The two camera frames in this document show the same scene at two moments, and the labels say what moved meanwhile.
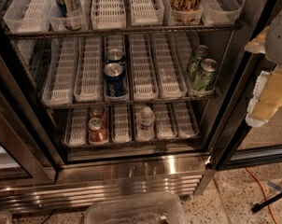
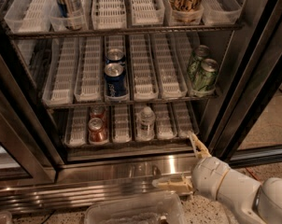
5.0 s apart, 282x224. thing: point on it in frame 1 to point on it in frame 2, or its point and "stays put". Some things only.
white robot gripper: (280, 44) to (208, 175)
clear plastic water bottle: (146, 126) stays put
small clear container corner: (2, 217) stays put
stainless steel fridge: (125, 91) stays put
